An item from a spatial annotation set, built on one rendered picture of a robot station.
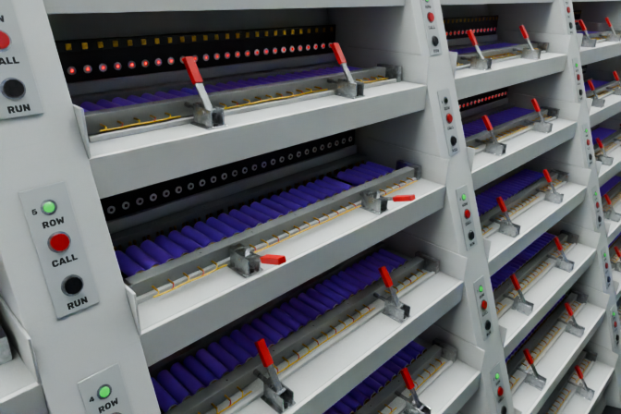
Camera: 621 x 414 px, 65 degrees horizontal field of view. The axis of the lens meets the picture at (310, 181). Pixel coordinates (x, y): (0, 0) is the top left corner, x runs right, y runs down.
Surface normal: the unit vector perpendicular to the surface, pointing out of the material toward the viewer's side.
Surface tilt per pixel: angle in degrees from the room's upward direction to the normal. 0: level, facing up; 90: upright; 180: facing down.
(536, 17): 90
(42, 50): 90
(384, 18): 90
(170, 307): 19
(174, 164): 109
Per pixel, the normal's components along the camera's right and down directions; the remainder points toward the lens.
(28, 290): 0.67, -0.05
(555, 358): 0.02, -0.93
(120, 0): 0.71, 0.27
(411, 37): -0.71, 0.25
